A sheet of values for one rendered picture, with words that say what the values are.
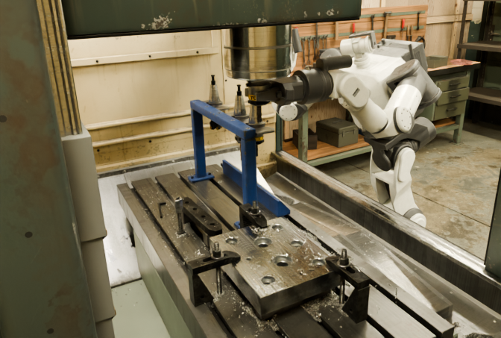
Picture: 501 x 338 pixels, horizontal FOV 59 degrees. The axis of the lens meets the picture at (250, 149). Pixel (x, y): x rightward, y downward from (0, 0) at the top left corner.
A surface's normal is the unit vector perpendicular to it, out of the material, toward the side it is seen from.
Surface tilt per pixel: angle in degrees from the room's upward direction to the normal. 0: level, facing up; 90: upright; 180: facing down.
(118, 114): 90
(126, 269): 24
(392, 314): 0
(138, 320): 0
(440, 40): 90
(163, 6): 90
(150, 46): 90
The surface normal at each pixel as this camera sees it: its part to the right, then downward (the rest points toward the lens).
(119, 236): 0.16, -0.74
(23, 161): 0.47, 0.29
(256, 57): -0.04, 0.34
